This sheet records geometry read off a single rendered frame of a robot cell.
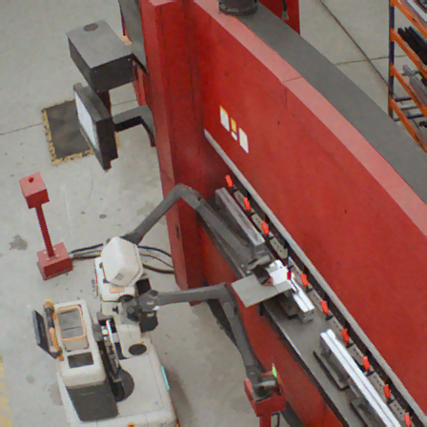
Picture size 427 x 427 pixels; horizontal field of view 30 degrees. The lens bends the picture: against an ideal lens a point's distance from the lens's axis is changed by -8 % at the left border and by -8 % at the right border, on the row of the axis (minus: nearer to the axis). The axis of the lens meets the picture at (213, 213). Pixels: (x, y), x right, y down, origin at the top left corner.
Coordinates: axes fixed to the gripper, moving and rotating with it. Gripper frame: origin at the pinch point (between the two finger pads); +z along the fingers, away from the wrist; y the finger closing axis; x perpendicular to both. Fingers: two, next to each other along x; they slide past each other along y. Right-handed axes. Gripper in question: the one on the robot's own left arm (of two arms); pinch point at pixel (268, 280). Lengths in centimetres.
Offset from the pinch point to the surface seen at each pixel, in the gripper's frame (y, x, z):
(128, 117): 141, 12, -28
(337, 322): -59, -18, -18
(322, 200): -40, -46, -72
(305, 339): -35.3, 2.9, 14.1
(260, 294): -5.3, 6.9, -2.1
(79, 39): 134, -1, -105
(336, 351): -57, -8, 9
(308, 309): -24.0, -7.6, 9.3
